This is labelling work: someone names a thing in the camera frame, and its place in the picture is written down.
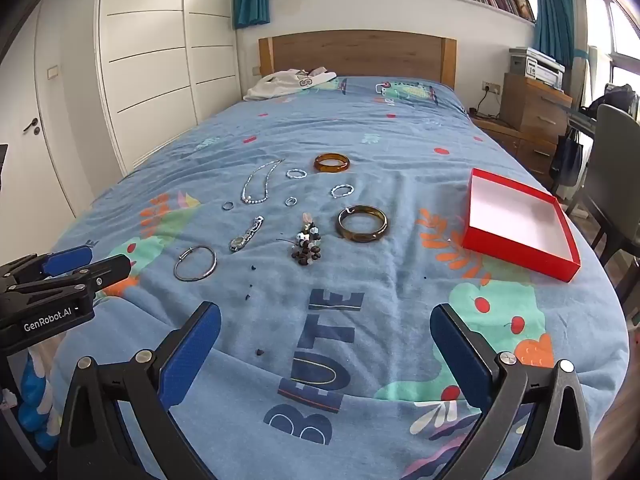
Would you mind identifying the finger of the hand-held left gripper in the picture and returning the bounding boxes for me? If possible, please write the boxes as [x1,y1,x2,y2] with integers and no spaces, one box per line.
[0,254,132,306]
[0,245,94,283]

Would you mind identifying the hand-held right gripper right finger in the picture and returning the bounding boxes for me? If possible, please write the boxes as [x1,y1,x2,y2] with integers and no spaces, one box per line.
[429,302,593,480]

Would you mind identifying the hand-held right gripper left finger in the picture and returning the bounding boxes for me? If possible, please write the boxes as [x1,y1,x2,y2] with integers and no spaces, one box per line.
[59,301,222,480]

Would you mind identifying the silver bangle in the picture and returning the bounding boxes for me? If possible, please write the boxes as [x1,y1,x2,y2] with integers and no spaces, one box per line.
[173,245,218,282]

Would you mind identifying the silver wristwatch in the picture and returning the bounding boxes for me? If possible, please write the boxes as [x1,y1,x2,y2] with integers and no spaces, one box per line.
[229,216,265,253]

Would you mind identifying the red cardboard box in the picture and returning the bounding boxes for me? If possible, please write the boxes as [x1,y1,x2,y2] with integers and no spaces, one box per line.
[461,167,582,283]

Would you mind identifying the dark beaded bracelet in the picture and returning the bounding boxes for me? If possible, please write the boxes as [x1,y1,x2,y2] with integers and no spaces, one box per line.
[277,212,326,263]

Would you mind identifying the dark brown bangle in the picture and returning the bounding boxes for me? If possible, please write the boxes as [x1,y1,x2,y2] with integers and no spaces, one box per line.
[336,204,389,244]

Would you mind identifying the person's left hand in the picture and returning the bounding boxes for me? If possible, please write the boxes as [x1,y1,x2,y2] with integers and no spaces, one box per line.
[20,352,62,451]

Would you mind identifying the white door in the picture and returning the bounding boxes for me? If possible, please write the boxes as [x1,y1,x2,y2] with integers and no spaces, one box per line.
[0,0,103,221]

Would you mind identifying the wooden nightstand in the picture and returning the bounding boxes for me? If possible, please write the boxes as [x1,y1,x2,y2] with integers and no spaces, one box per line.
[470,112,558,181]

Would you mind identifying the white wardrobe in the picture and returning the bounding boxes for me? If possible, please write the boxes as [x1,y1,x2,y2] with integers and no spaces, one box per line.
[95,0,240,176]

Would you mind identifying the dark hanging bag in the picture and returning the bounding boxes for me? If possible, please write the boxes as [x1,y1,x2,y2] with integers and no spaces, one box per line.
[550,127,585,188]

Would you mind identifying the amber bangle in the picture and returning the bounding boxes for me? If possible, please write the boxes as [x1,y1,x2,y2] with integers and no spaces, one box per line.
[313,152,350,174]

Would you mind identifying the grey chair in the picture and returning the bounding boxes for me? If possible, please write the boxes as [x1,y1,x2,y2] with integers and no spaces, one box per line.
[580,104,640,266]

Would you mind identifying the white garment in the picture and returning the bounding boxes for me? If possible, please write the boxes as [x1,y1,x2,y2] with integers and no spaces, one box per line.
[243,66,339,102]

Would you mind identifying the wooden dresser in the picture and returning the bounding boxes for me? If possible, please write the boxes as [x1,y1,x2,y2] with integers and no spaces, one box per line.
[500,72,573,146]

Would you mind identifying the white printer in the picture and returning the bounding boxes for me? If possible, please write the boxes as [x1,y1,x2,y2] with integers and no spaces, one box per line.
[509,46,566,92]

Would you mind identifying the wooden headboard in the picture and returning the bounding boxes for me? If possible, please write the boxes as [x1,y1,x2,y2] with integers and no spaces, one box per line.
[258,30,458,92]

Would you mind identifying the silver beaded necklace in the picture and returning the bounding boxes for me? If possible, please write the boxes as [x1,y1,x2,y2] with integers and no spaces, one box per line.
[241,158,286,206]

